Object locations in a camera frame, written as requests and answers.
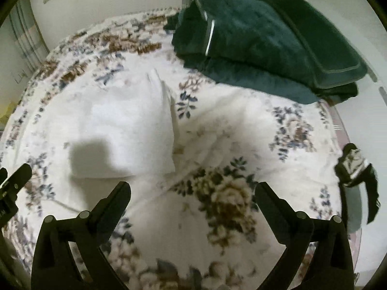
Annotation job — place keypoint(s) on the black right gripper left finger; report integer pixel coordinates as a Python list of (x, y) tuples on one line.
[(54, 265)]

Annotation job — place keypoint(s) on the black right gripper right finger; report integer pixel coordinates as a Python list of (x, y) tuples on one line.
[(331, 266)]

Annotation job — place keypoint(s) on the white knit sweater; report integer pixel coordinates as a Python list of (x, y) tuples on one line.
[(125, 129)]

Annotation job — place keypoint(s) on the black white striped garment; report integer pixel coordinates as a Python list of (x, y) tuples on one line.
[(368, 182)]

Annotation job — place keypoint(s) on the white bed headboard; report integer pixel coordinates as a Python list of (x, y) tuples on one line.
[(364, 116)]

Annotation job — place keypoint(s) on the teal curtain left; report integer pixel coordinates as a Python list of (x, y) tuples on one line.
[(27, 35)]

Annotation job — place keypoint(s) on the dark green folded blanket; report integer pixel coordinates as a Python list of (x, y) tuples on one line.
[(286, 48)]

